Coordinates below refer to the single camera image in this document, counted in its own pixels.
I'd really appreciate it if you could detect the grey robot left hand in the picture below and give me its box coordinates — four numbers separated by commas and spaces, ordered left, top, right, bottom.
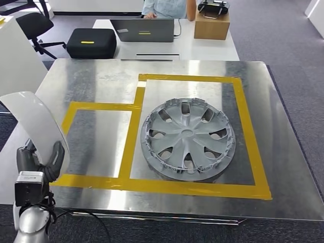
16, 139, 66, 183

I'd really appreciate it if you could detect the white curved car body part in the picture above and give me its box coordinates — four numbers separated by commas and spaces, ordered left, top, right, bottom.
0, 91, 70, 177

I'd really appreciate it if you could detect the steel workbench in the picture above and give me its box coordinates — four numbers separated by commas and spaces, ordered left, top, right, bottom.
0, 58, 324, 226

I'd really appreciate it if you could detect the black zip carry case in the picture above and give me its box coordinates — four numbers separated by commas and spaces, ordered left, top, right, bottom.
66, 28, 117, 60

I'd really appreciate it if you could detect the black office chair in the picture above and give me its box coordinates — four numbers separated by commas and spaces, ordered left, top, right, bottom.
0, 0, 67, 60

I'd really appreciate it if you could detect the grey laptop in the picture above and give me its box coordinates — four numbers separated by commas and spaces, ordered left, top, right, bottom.
110, 18, 175, 43

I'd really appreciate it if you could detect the grey wheel hubcap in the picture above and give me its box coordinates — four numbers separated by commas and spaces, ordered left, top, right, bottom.
140, 97, 236, 182

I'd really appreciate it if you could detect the person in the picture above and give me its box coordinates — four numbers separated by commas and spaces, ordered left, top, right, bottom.
141, 0, 198, 22

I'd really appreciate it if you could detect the wooden box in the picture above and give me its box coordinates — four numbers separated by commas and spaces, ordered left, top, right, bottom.
193, 10, 231, 41

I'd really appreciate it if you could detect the black handheld controller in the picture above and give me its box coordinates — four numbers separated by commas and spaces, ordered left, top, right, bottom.
197, 0, 230, 20

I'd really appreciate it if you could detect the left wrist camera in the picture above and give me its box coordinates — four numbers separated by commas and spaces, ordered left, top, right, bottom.
14, 171, 45, 208

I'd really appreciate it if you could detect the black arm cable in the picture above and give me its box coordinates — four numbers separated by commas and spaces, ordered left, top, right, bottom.
54, 208, 111, 243

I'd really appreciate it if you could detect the black laptop cable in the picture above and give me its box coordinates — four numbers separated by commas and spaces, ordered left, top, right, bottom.
173, 18, 182, 37

